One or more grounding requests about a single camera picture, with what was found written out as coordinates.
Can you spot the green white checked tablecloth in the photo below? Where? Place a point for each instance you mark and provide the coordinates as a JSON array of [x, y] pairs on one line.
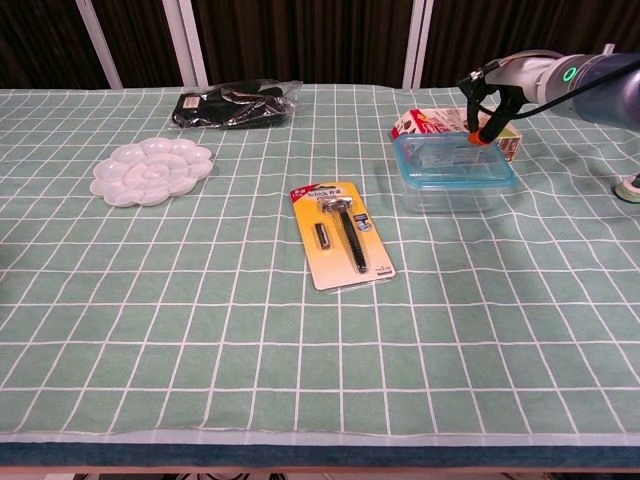
[[150, 325]]

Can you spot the white flower-shaped paint palette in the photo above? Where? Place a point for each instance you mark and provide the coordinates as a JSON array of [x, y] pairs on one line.
[[150, 172]]

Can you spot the black pleated curtain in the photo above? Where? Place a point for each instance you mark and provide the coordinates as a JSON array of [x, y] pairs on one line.
[[300, 40]]

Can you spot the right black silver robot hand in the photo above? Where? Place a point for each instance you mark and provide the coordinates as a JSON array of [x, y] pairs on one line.
[[515, 75]]

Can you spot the chocolate snack carton box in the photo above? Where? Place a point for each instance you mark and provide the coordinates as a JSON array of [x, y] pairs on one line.
[[430, 122]]

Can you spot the yellow razor blister pack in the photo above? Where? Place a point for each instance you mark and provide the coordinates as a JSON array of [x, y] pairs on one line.
[[325, 260]]

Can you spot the black gloves in plastic bag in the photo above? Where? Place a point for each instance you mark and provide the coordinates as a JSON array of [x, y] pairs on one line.
[[225, 107]]

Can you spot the white aluminium frame post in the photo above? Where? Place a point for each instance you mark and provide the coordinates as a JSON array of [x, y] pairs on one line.
[[100, 45], [187, 45], [417, 45]]

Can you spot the colourful feather shuttlecock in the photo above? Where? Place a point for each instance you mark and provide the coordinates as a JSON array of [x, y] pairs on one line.
[[630, 190]]

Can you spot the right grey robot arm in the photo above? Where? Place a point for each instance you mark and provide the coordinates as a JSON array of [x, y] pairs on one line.
[[605, 90]]

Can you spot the blue translucent plastic lid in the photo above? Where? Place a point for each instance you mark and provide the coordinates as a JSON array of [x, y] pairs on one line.
[[450, 162]]

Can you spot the clear plastic container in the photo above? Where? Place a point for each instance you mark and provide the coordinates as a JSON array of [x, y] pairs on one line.
[[450, 200]]

